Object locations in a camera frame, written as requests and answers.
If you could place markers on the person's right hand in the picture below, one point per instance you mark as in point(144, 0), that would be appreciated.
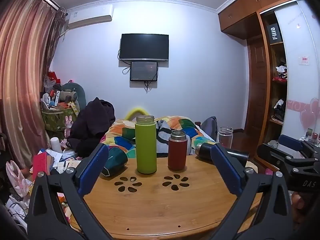
point(297, 202)

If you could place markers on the pink wardrobe sticker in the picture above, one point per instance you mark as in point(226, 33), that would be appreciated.
point(304, 60)

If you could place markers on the red folder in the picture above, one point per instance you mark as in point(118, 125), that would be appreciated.
point(41, 166)

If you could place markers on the black clothing pile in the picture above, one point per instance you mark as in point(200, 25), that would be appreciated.
point(92, 125)

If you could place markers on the wooden wardrobe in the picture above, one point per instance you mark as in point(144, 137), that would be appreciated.
point(295, 55)

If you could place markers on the brown wooden door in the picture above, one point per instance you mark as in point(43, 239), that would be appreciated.
point(257, 85)

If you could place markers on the pink striped curtain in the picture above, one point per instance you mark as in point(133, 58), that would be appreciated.
point(22, 67)

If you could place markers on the white plastic bottle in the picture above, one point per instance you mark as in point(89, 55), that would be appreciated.
point(56, 145)

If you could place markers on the red gift bag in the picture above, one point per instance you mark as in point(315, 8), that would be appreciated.
point(53, 77)

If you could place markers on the dark green cup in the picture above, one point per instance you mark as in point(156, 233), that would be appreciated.
point(113, 161)

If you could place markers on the white air conditioner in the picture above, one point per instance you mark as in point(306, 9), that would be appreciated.
point(90, 15)

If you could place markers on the green thermos cup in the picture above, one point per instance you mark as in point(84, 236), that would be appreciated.
point(146, 147)

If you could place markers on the clear glass cup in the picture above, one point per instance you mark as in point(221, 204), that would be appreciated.
point(225, 137)

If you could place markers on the green fabric storage bin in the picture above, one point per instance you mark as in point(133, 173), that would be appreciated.
point(56, 118)

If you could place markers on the pink floral bag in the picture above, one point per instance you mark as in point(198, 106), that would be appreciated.
point(17, 180)

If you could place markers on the black box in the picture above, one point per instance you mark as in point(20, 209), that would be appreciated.
point(274, 33)

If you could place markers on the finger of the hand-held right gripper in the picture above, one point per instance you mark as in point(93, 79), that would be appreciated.
point(271, 153)
point(290, 142)

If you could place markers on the yellow curved cushion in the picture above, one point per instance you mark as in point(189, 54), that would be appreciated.
point(137, 110)

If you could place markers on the black thermos cup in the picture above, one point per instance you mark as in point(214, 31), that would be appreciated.
point(203, 150)

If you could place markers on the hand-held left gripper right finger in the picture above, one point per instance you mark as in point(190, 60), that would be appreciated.
point(225, 170)

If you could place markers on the pink rabbit toy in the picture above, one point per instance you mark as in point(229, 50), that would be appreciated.
point(68, 126)

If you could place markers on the grey plush toy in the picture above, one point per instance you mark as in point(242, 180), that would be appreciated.
point(75, 91)

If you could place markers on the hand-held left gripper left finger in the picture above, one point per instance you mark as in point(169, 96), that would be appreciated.
point(93, 171)

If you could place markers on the colourful patchwork blanket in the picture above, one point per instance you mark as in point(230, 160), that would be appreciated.
point(120, 137)

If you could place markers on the small black monitor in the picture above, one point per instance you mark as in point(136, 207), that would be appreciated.
point(144, 71)

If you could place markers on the grey bag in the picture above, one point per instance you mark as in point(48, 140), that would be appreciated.
point(209, 128)

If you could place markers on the wall-mounted black television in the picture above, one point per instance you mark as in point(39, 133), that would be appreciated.
point(144, 47)

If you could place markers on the red thermos cup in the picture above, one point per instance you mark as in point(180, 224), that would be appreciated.
point(177, 152)

